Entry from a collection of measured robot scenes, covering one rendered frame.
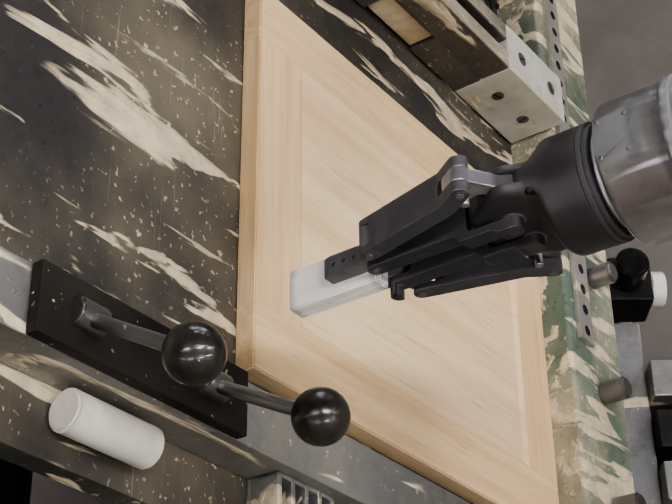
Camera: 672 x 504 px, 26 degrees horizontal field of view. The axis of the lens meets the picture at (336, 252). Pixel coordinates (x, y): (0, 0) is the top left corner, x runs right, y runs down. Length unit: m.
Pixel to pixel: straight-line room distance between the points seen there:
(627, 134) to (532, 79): 0.80
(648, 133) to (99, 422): 0.38
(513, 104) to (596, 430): 0.37
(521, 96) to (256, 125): 0.48
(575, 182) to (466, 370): 0.57
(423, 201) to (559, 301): 0.71
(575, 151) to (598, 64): 2.07
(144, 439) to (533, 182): 0.31
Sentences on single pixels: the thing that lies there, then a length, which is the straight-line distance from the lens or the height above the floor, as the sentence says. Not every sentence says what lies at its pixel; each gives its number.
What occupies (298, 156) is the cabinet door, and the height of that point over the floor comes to 1.24.
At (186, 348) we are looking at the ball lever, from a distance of 0.82.
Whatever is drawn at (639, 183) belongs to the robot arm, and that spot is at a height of 1.59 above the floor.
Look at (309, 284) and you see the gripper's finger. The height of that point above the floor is 1.43.
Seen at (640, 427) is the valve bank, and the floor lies 0.74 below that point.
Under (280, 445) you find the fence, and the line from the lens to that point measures 1.06.
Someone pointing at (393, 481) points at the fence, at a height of 1.17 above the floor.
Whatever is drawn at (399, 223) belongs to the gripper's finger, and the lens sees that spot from 0.89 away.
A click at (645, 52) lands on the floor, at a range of 2.96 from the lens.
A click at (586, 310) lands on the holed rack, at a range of 1.59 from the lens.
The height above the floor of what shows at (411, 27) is 1.09.
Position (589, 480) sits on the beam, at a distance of 1.49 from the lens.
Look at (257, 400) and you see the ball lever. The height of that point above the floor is 1.40.
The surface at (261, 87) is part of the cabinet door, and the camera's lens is 1.23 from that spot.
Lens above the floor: 2.27
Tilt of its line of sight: 59 degrees down
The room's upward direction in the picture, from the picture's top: straight up
